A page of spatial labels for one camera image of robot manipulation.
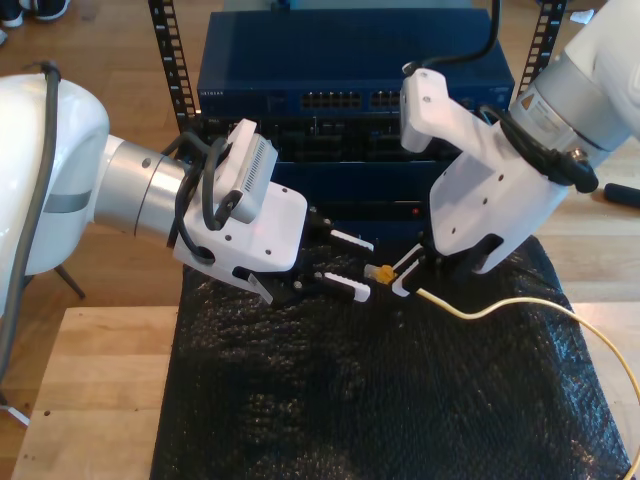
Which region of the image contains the blue rack shelf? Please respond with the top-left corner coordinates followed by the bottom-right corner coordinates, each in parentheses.
top-left (272, 159), bottom-right (451, 204)

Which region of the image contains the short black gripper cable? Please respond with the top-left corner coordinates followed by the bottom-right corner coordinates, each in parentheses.
top-left (477, 102), bottom-right (600, 195)

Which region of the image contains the black stool frame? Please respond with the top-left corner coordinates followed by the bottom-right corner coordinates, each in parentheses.
top-left (53, 263), bottom-right (86, 300)

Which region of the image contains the black Dell server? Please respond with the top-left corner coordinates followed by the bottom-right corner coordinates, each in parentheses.
top-left (182, 113), bottom-right (454, 164)

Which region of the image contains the black rack frame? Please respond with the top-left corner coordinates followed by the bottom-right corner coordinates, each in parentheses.
top-left (147, 0), bottom-right (569, 134)

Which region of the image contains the dark blue shoe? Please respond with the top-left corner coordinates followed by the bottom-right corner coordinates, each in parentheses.
top-left (33, 0), bottom-right (71, 22)

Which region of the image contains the yellow network cable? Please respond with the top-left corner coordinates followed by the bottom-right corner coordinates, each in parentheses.
top-left (363, 263), bottom-right (640, 480)

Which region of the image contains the black foam cylinder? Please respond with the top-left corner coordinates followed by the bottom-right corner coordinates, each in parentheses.
top-left (603, 182), bottom-right (640, 209)

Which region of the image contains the white metal foot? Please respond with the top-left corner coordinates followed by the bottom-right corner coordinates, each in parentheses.
top-left (0, 402), bottom-right (32, 428)

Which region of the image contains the blue base plate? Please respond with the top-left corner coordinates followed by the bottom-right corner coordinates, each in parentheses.
top-left (319, 218), bottom-right (429, 242)

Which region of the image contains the black bubble wrap mat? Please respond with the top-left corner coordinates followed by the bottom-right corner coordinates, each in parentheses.
top-left (149, 234), bottom-right (634, 480)

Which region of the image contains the blue Netgear network switch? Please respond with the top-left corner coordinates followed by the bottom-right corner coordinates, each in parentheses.
top-left (196, 8), bottom-right (516, 117)

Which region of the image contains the black panel with red light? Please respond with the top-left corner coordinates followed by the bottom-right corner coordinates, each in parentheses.
top-left (309, 198), bottom-right (430, 222)

